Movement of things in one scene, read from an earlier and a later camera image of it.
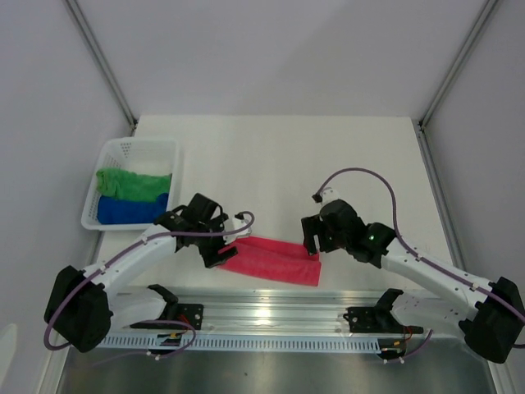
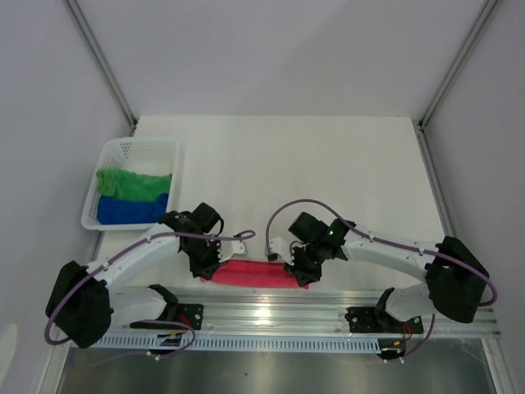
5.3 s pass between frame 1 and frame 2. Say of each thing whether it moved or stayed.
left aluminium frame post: stayed
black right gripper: moved
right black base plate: stayed
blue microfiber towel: stayed
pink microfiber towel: moved
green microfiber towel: stayed
